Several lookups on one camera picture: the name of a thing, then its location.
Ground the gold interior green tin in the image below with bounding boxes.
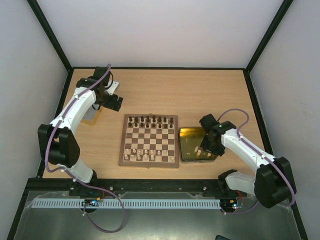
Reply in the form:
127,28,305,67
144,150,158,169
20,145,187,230
178,127,217,164

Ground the wooden chess board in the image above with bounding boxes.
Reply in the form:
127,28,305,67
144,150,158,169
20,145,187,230
118,114,180,169

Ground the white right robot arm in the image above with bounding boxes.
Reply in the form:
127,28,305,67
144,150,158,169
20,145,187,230
200,120,297,209

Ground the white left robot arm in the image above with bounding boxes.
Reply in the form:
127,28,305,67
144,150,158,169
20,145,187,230
37,78,123,184

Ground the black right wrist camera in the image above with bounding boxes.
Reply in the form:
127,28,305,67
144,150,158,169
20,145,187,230
199,113,219,133

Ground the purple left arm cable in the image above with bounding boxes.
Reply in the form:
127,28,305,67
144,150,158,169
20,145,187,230
44,63,127,232

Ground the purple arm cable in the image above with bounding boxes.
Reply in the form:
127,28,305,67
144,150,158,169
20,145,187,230
216,108,297,216
44,63,127,232

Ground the black enclosure frame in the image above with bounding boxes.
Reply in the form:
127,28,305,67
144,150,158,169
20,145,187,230
7,0,308,240

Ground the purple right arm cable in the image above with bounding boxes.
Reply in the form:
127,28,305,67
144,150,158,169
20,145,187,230
216,108,297,216

